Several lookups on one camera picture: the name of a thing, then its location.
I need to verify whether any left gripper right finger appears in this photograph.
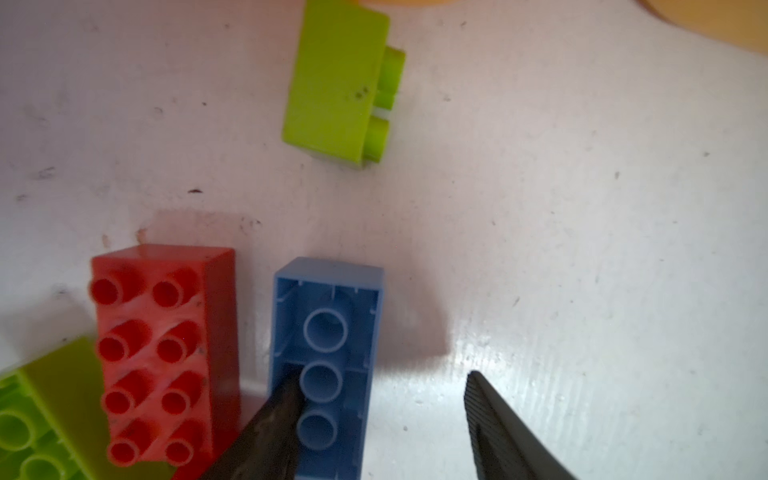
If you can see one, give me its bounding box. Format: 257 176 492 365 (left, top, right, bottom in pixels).
464 370 575 480

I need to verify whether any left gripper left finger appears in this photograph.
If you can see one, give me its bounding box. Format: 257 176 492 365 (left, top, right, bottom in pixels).
201 372 305 480

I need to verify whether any blue lego on pile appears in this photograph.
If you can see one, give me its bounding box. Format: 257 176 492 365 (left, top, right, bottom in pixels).
269 257 384 479

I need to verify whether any small green lego by bins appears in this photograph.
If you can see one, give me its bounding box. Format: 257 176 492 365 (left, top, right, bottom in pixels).
282 0 406 167

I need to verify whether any red lego left pile upright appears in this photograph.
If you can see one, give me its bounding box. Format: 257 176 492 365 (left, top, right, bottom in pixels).
89 244 241 479

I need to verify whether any middle yellow plastic bin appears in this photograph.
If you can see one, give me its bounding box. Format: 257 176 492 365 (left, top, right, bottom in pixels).
640 0 767 55

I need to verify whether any green lego left upper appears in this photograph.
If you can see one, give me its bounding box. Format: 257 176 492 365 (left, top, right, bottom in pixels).
1 337 175 479

